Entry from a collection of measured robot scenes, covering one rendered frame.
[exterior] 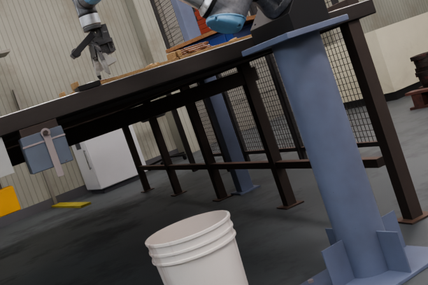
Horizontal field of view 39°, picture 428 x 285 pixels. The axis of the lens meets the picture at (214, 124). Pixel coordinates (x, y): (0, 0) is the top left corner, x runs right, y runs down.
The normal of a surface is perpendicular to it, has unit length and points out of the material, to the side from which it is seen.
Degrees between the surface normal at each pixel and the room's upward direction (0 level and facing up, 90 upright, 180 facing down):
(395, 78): 90
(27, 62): 90
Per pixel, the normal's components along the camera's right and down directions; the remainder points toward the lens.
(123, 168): 0.48, -0.11
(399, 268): -0.81, 0.31
